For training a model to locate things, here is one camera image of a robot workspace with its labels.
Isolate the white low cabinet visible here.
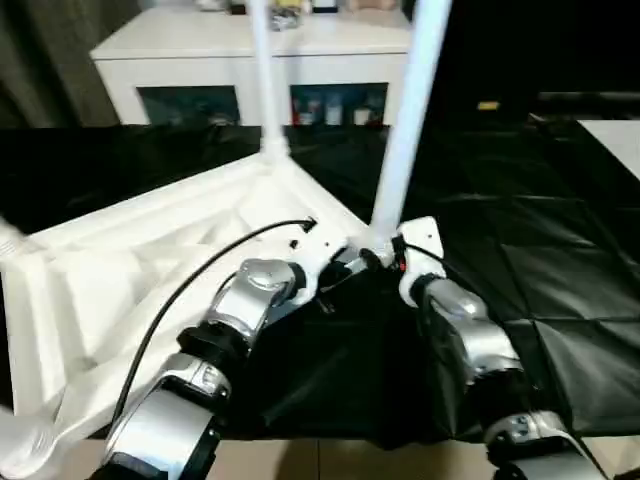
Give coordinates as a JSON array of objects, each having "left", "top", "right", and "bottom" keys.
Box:
[{"left": 89, "top": 7, "right": 417, "bottom": 127}]

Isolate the white long board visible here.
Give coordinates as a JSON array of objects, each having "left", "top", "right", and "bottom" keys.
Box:
[{"left": 574, "top": 118, "right": 640, "bottom": 183}]

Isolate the brown teddy bear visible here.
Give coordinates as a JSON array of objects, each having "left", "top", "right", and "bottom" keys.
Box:
[{"left": 348, "top": 0, "right": 397, "bottom": 13}]

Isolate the row of picture frames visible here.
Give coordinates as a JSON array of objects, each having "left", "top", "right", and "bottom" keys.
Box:
[{"left": 227, "top": 0, "right": 347, "bottom": 16}]

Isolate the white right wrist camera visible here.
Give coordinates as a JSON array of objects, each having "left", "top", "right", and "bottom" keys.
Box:
[{"left": 394, "top": 215, "right": 450, "bottom": 310}]

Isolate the white plastic table top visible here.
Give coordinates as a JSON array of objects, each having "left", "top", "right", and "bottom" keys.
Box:
[{"left": 0, "top": 149, "right": 397, "bottom": 442}]

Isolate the black mat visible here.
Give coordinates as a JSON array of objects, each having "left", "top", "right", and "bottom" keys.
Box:
[{"left": 0, "top": 117, "right": 640, "bottom": 446}]

